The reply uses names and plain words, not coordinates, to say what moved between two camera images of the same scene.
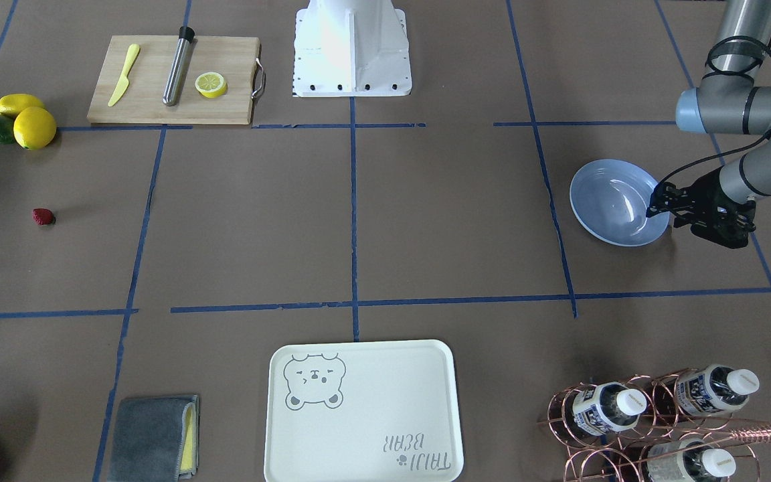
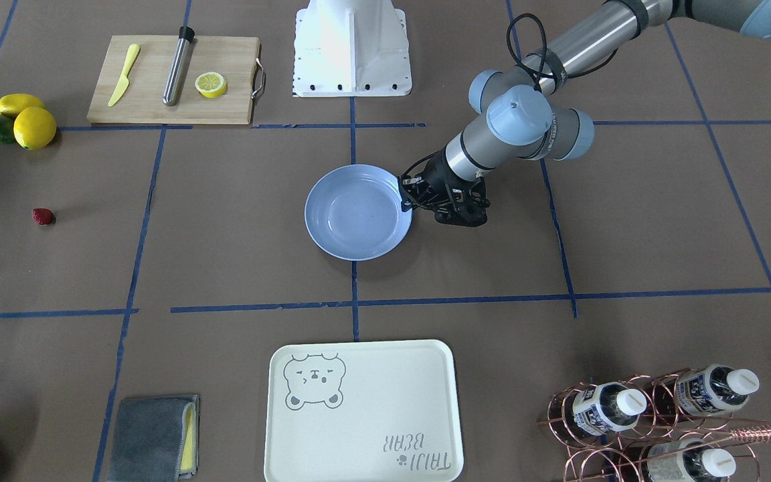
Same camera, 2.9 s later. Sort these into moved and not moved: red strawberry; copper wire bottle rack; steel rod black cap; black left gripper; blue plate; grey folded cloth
Moved: blue plate; black left gripper
Not moved: copper wire bottle rack; steel rod black cap; grey folded cloth; red strawberry
